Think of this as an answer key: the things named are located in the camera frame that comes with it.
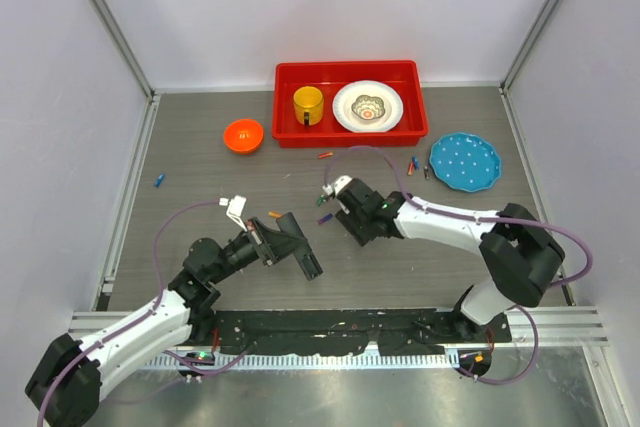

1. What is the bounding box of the white paper plate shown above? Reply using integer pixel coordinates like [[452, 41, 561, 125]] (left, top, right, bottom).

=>
[[332, 80, 404, 133]]

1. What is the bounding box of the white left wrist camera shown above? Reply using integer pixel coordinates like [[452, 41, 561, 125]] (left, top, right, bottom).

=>
[[218, 195, 247, 231]]

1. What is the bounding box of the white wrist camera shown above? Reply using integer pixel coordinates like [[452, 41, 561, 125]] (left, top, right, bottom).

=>
[[322, 175, 353, 199], [218, 195, 247, 231]]

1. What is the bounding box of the purple pink battery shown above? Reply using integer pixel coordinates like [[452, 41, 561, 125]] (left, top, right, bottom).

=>
[[317, 213, 334, 225]]

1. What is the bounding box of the yellow mug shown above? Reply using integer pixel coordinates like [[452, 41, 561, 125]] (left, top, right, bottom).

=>
[[293, 86, 324, 127]]

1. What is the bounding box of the aluminium front rail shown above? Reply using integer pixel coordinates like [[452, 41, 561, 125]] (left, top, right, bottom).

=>
[[64, 306, 611, 373]]

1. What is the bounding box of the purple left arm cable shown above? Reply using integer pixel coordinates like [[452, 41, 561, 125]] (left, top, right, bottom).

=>
[[37, 199, 251, 427]]

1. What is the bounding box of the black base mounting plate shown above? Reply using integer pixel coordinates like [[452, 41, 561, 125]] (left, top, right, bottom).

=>
[[184, 308, 512, 357]]

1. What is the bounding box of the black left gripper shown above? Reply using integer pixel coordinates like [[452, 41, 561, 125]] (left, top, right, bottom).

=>
[[208, 217, 306, 284]]

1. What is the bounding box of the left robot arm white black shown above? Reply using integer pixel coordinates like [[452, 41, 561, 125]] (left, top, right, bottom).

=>
[[25, 213, 322, 426]]

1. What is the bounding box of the blue dotted plate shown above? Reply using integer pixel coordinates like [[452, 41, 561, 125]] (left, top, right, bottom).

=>
[[429, 132, 502, 193]]

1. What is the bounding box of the blue battery far left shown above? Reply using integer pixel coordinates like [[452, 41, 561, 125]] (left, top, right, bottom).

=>
[[154, 174, 165, 188]]

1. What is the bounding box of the orange plastic bowl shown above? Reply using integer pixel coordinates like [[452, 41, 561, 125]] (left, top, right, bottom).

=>
[[223, 119, 264, 155]]

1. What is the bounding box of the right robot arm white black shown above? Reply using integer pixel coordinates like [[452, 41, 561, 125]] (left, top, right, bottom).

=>
[[323, 175, 565, 342]]

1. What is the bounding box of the black remote control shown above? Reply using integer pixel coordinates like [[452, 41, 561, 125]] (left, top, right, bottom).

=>
[[276, 212, 323, 281]]

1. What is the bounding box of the small patterned bowl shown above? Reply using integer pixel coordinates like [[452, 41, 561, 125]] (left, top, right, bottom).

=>
[[351, 94, 386, 122]]

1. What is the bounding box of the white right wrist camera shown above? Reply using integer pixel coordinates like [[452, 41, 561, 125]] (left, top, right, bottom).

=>
[[322, 175, 353, 199]]

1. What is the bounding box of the red plastic tray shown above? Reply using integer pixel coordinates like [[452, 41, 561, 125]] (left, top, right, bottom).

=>
[[271, 60, 429, 148]]

